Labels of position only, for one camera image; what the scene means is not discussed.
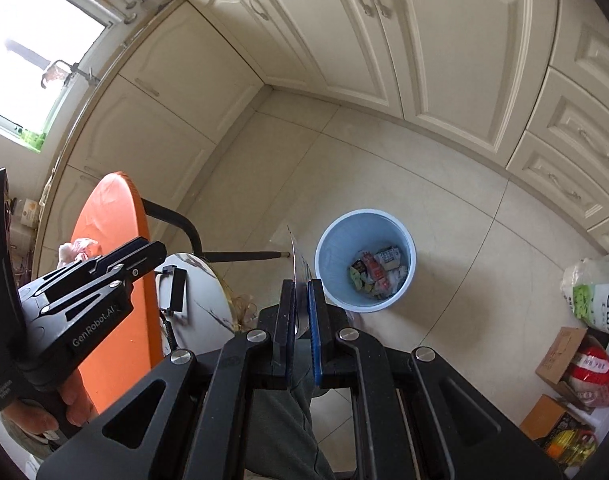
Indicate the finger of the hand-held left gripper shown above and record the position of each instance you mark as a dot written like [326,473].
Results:
[119,252]
[94,287]

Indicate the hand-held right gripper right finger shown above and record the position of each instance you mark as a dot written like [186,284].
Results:
[317,330]

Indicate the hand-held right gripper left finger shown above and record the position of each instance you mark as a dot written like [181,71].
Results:
[219,375]

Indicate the white plastic bag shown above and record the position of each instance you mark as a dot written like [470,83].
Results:
[77,251]

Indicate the clear plastic wrapper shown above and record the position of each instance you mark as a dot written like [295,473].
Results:
[299,270]

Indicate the yellow snack wrapper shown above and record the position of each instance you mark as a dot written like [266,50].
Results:
[358,274]

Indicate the red white snack wrapper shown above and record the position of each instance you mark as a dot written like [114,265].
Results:
[373,266]

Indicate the light blue plastic bin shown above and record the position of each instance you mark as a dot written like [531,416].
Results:
[334,245]

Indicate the white tissue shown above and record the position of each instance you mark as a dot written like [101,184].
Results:
[395,280]

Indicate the person's left hand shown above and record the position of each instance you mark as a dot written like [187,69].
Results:
[82,402]

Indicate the orange round table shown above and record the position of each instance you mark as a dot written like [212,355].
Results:
[114,210]

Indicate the black framed marbled chair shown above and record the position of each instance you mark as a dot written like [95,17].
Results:
[204,300]

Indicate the person's grey trouser leg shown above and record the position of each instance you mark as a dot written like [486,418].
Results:
[284,435]

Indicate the large jar with black lid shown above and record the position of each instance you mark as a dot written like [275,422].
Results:
[28,212]

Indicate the steel kitchen faucet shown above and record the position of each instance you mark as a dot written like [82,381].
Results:
[74,72]

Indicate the kitchen window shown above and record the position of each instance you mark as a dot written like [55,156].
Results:
[39,50]

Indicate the brown cardboard box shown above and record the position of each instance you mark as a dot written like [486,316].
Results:
[554,355]

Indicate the box with yellow oil bottle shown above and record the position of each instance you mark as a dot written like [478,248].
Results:
[569,435]

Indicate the red rice bag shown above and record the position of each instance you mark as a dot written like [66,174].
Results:
[596,375]

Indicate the white green rice bag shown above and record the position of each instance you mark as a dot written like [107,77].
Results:
[599,295]

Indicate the cream lower kitchen cabinets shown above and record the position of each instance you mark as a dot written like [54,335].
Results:
[434,60]

